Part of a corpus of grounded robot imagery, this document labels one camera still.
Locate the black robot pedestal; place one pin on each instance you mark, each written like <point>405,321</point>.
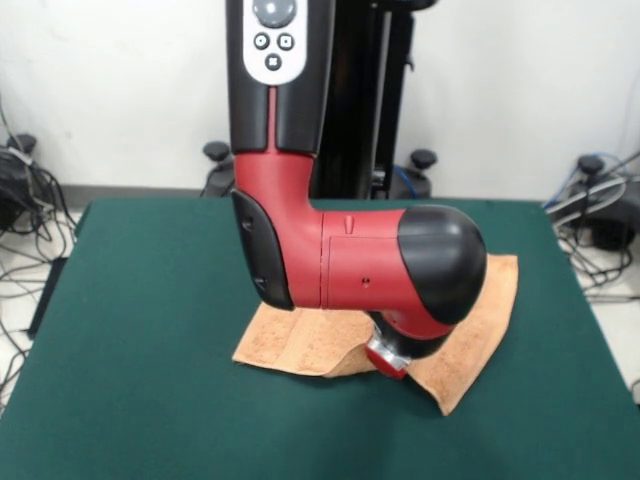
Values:
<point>360,100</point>

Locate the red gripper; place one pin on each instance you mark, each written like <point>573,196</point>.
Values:
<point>387,365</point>

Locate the black round knob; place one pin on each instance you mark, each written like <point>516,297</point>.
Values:
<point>424,159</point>
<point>21,142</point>
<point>216,150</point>
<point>590,164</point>

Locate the dark grey stand base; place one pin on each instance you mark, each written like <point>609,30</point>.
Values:
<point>610,225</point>
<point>7,200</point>

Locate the tan terry towel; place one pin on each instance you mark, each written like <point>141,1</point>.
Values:
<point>460,360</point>

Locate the dark green table cloth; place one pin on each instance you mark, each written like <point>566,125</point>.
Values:
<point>150,325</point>

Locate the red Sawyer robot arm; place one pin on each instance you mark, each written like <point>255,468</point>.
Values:
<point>350,250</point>

